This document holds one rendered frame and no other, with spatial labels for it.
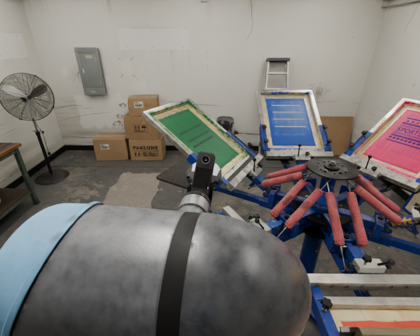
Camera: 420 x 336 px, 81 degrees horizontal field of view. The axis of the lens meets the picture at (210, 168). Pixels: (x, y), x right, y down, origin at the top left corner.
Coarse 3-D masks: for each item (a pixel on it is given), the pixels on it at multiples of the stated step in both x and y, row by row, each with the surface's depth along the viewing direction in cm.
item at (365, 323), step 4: (344, 324) 104; (348, 324) 104; (352, 324) 104; (356, 324) 104; (360, 324) 104; (364, 324) 104; (368, 324) 104; (372, 324) 104; (376, 324) 104; (380, 324) 104; (384, 324) 104; (388, 324) 104
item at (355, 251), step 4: (348, 248) 130; (352, 248) 130; (356, 248) 130; (348, 252) 130; (352, 252) 128; (356, 252) 128; (360, 252) 128; (348, 256) 130; (352, 256) 127; (356, 256) 125; (360, 256) 125
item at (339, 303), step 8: (336, 304) 108; (344, 304) 108; (352, 304) 108; (360, 304) 108; (368, 304) 108; (376, 304) 108; (384, 304) 108; (392, 304) 108; (400, 304) 108; (408, 304) 108; (416, 304) 108
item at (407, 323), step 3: (399, 321) 105; (402, 321) 105; (405, 321) 105; (408, 321) 105; (411, 321) 105; (414, 321) 105; (417, 321) 105; (390, 324) 104; (393, 324) 104; (396, 324) 104; (399, 324) 104; (402, 324) 104; (405, 324) 104; (408, 324) 104; (411, 324) 104; (414, 324) 104; (417, 324) 104; (393, 327) 102; (396, 327) 102; (399, 327) 102; (402, 327) 102; (405, 327) 102; (408, 327) 102; (411, 327) 102; (414, 327) 102; (417, 327) 102
